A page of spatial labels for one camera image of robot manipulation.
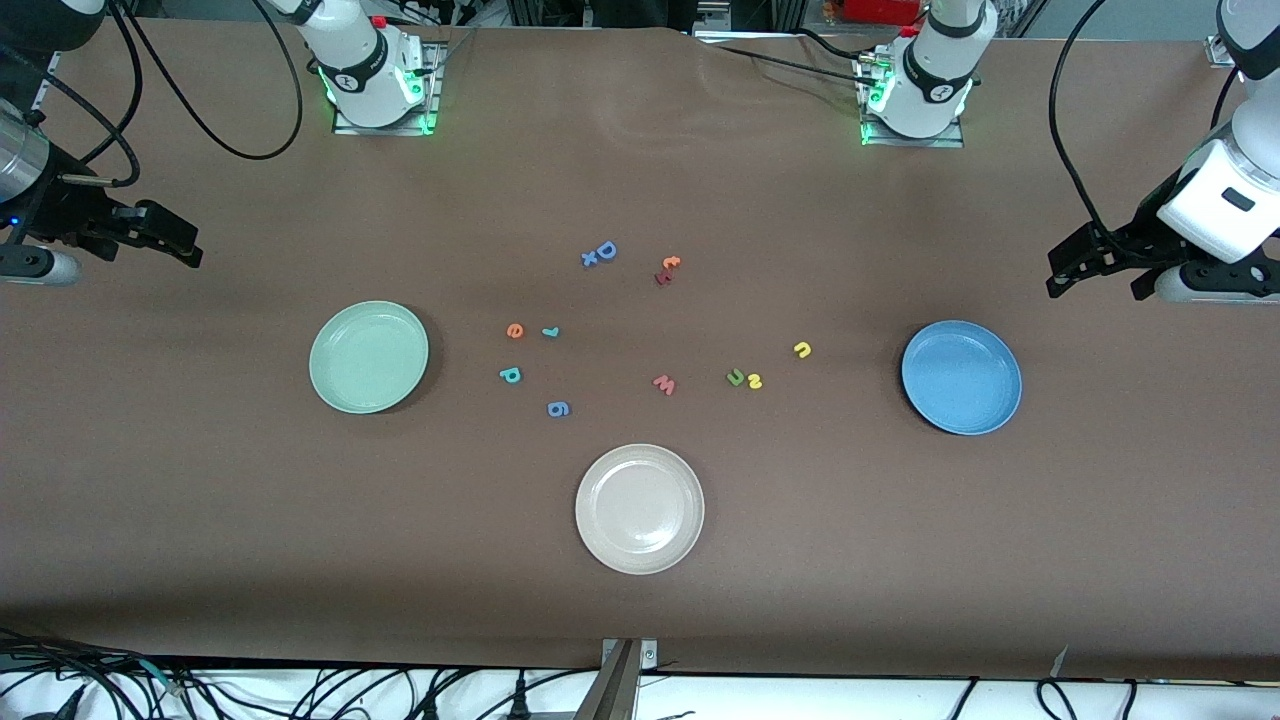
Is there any blue plate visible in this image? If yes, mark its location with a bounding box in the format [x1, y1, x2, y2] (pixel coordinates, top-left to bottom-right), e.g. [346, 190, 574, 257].
[901, 320, 1023, 436]

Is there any light green plate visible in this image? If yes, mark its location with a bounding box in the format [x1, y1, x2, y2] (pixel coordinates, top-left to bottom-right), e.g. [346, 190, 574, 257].
[309, 301, 430, 415]

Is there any brown table cover sheet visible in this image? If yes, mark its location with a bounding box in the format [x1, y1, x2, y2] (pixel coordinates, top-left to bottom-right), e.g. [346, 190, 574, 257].
[0, 18, 1280, 681]

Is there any red box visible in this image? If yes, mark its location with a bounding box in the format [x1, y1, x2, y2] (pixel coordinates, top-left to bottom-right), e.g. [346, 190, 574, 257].
[843, 0, 923, 26]

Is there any black connector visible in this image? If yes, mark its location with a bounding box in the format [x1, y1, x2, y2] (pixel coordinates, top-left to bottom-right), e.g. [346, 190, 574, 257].
[20, 685, 86, 720]

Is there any beige plate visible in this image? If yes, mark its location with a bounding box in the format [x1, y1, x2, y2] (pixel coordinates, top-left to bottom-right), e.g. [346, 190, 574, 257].
[575, 444, 706, 576]

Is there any metal clamp plate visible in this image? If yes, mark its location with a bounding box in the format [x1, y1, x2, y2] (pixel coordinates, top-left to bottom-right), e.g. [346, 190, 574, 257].
[600, 638, 659, 673]

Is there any aluminium beam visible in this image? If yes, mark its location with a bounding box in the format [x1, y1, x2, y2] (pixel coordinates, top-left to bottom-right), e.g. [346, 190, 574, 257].
[570, 640, 641, 720]

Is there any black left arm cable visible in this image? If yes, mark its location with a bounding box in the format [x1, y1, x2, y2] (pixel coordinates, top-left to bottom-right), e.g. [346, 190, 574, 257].
[1048, 0, 1241, 241]

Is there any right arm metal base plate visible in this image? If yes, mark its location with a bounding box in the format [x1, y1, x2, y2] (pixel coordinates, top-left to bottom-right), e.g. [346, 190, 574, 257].
[333, 40, 441, 136]

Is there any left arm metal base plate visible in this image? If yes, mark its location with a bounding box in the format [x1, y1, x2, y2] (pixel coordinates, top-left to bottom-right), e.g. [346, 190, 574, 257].
[860, 50, 966, 149]

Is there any teal cable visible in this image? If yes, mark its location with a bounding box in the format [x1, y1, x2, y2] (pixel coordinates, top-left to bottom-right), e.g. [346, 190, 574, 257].
[135, 658, 191, 698]

